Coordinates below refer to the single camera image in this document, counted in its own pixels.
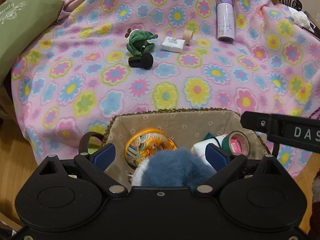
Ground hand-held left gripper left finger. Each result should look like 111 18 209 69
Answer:
37 144 129 196

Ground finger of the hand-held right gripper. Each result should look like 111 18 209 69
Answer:
240 111 273 133

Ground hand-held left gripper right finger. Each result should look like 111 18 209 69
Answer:
194 144 284 195

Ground green tape roll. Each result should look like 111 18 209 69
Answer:
221 130 251 160

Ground white cloth with pink trim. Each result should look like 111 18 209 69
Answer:
191 135 250 167

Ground blue furry plush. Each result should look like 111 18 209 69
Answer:
140 147 218 187

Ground white plush bear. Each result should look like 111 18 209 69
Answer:
131 161 152 187

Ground orange satin pouch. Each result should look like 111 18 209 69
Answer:
124 128 178 168

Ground woven basket with fabric liner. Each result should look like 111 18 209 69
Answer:
79 108 279 185

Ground pink floral fleece blanket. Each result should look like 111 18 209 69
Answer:
11 0 320 180

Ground purple and white bottle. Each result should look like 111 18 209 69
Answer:
216 0 236 43

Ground black cylindrical object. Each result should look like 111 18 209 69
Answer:
128 53 154 70

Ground beige tape roll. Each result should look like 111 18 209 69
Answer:
182 29 193 46

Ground white packet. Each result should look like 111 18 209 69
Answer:
160 36 187 53

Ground white tissue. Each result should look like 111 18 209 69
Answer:
287 6 314 29

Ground green plush toy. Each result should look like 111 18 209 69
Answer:
125 28 158 56

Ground zebra striped object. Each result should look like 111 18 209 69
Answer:
278 0 302 10

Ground green pillow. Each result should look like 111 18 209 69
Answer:
0 0 65 84

